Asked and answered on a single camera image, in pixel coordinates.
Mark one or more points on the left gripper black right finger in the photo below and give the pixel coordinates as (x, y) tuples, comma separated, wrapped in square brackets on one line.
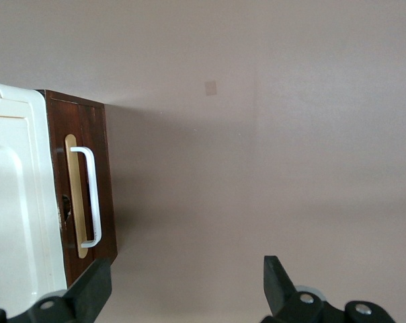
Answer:
[(278, 286)]

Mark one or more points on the beige square tape patch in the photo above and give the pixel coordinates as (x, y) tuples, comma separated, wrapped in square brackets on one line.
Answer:
[(210, 88)]

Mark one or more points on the white plastic drawer cabinet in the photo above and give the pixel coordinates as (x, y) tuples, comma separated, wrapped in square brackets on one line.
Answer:
[(18, 202)]

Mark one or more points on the dark brown wooden drawer front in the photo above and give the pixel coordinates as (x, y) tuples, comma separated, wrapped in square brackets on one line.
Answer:
[(103, 175)]

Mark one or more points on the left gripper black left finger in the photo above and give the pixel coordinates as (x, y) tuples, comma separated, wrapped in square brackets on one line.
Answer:
[(88, 289)]

